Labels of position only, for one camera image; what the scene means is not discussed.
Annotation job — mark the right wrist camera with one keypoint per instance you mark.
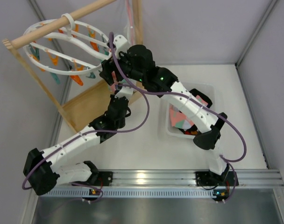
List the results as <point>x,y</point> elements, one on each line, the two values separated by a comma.
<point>121,44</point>

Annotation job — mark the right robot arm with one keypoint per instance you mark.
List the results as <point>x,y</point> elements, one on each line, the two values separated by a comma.
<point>137,68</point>

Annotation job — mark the black patterned sock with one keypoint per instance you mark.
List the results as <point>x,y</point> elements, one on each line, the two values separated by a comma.
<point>201,97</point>

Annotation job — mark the aluminium rail base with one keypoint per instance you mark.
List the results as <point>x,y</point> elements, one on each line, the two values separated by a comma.
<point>168,184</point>

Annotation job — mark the argyle orange black sock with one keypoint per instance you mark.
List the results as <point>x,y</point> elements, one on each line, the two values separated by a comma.
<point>190,132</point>

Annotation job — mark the white round clip hanger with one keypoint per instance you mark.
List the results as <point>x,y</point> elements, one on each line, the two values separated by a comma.
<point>74,51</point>

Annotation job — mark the wooden hanger stand frame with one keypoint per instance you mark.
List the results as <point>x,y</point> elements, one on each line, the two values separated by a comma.
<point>82,108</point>

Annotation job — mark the white plastic bag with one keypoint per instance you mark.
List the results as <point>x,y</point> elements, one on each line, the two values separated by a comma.
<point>130,28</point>

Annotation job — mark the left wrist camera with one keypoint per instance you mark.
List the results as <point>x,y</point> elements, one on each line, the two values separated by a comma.
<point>123,92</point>

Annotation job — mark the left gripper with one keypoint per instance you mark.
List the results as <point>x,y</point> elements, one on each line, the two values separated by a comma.
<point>118,100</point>

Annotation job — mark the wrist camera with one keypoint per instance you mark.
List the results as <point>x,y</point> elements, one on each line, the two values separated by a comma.
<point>123,92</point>
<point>121,44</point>

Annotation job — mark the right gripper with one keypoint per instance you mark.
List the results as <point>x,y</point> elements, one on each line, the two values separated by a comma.
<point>107,68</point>

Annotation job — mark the pink sock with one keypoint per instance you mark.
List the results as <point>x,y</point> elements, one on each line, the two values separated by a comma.
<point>114,81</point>
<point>180,121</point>

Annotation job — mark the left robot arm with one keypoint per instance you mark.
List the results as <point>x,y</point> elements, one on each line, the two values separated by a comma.
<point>48,168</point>

